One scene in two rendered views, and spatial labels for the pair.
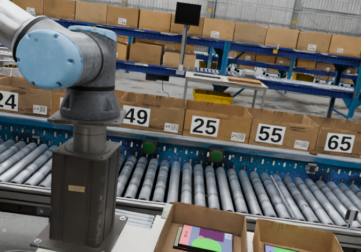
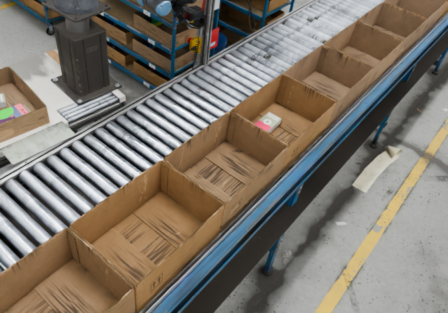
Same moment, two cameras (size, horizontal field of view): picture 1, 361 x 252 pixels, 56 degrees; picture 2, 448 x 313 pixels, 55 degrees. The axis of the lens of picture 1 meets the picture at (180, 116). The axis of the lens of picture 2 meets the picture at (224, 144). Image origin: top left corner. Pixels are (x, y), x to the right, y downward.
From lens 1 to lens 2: 2.88 m
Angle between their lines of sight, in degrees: 102
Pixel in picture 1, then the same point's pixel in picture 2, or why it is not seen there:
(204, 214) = (21, 121)
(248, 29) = not seen: outside the picture
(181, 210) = (40, 114)
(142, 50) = not seen: outside the picture
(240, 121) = (87, 217)
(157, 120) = (190, 154)
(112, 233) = (69, 90)
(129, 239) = (58, 96)
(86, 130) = not seen: hidden behind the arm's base
